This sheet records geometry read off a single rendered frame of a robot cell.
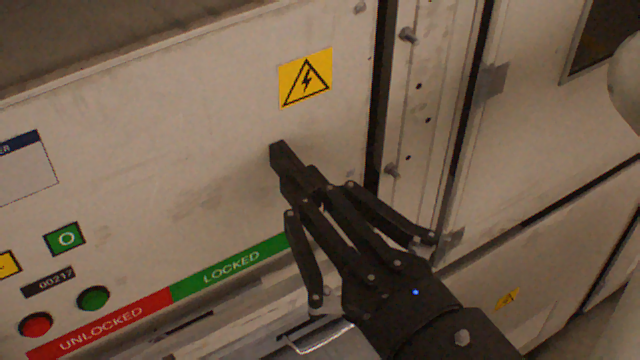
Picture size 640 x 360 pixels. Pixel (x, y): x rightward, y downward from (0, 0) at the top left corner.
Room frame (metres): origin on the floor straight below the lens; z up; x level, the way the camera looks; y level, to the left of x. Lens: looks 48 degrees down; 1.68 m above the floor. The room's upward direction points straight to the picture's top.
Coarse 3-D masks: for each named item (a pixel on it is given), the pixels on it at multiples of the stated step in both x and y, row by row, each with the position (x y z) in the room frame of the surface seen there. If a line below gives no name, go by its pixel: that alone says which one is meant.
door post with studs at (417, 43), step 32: (416, 0) 0.53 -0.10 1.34; (448, 0) 0.55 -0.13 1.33; (416, 32) 0.53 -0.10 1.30; (448, 32) 0.55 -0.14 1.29; (384, 64) 0.56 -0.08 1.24; (416, 64) 0.53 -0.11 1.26; (384, 96) 0.56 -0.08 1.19; (416, 96) 0.53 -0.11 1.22; (384, 128) 0.52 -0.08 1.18; (416, 128) 0.54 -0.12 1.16; (384, 160) 0.52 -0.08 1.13; (416, 160) 0.54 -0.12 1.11; (384, 192) 0.52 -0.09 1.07; (416, 192) 0.55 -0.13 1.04
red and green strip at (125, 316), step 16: (272, 240) 0.43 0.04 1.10; (240, 256) 0.41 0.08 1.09; (256, 256) 0.42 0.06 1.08; (208, 272) 0.39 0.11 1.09; (224, 272) 0.40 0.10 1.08; (176, 288) 0.37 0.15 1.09; (192, 288) 0.38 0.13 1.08; (144, 304) 0.35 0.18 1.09; (160, 304) 0.36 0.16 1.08; (96, 320) 0.32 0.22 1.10; (112, 320) 0.33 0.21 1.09; (128, 320) 0.34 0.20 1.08; (64, 336) 0.30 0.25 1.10; (80, 336) 0.31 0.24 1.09; (96, 336) 0.32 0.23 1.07; (32, 352) 0.29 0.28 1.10; (48, 352) 0.29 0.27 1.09; (64, 352) 0.30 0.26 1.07
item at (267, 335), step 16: (336, 288) 0.48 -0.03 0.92; (288, 320) 0.43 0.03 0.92; (304, 320) 0.44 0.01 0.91; (320, 320) 0.45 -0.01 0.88; (256, 336) 0.40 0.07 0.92; (272, 336) 0.41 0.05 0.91; (288, 336) 0.42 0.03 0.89; (224, 352) 0.38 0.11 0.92; (240, 352) 0.39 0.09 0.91; (256, 352) 0.40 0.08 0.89
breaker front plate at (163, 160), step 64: (320, 0) 0.46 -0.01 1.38; (128, 64) 0.38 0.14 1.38; (192, 64) 0.40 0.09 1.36; (256, 64) 0.43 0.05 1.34; (0, 128) 0.32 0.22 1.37; (64, 128) 0.34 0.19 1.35; (128, 128) 0.37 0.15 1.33; (192, 128) 0.40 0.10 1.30; (256, 128) 0.43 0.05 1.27; (320, 128) 0.46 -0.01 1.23; (64, 192) 0.34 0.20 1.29; (128, 192) 0.36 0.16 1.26; (192, 192) 0.39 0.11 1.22; (256, 192) 0.42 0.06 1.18; (64, 256) 0.32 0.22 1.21; (128, 256) 0.35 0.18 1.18; (192, 256) 0.38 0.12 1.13; (320, 256) 0.46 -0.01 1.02; (0, 320) 0.28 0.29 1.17; (64, 320) 0.31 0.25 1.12; (256, 320) 0.41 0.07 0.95
